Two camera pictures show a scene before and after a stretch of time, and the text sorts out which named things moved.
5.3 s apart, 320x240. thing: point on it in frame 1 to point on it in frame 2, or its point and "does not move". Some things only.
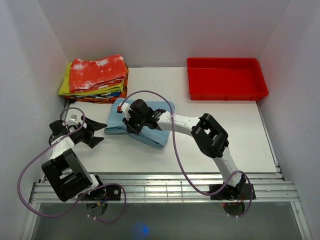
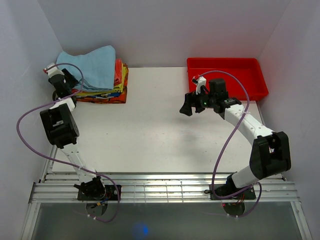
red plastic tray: [225, 79] does not move
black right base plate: [242, 191] does not move
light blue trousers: [115, 124] to [97, 66]
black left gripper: [90, 140] to [68, 76]
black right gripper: [131, 129] to [192, 98]
